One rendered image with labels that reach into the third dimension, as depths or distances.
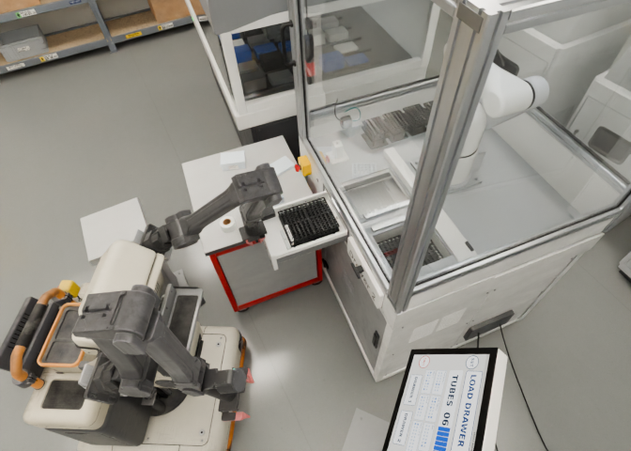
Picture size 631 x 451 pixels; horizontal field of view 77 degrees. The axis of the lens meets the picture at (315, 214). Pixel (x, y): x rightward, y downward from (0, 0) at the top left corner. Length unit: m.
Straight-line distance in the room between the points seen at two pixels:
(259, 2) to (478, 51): 1.42
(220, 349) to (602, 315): 2.20
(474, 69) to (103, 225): 1.83
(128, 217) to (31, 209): 1.62
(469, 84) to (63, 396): 1.61
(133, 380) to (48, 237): 2.40
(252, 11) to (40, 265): 2.20
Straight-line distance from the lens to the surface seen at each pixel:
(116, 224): 2.15
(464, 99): 0.77
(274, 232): 1.78
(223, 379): 1.13
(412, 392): 1.33
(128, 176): 3.53
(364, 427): 2.28
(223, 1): 1.98
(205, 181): 2.16
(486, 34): 0.71
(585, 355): 2.79
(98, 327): 0.82
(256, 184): 1.08
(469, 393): 1.21
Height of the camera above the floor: 2.28
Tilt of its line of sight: 52 degrees down
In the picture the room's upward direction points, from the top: 3 degrees counter-clockwise
